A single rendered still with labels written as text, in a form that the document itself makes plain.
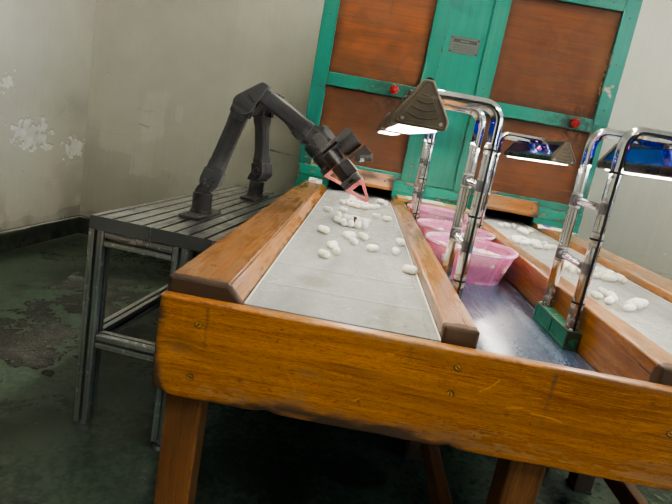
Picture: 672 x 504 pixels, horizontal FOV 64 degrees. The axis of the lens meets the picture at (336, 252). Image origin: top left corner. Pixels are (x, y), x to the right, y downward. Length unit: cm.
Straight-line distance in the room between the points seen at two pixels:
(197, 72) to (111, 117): 68
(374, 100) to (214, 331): 192
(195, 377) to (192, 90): 307
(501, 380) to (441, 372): 9
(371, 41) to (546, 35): 77
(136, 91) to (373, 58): 189
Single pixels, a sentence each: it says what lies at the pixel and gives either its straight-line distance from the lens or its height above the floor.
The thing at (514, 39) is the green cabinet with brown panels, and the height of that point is 154.
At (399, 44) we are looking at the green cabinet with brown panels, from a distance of 263.
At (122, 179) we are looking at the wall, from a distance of 404.
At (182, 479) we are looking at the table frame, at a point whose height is 40.
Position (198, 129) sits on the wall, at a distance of 378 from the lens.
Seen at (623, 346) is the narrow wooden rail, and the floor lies 75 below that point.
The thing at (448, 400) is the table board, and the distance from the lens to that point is 85.
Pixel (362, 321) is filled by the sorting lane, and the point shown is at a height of 74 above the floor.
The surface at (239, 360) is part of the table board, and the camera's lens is 84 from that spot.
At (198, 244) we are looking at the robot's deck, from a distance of 152.
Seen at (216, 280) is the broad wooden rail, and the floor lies 76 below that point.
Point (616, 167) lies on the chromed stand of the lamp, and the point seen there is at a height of 104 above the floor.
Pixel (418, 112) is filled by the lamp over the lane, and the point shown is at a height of 106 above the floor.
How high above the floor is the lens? 101
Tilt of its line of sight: 12 degrees down
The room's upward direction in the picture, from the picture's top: 10 degrees clockwise
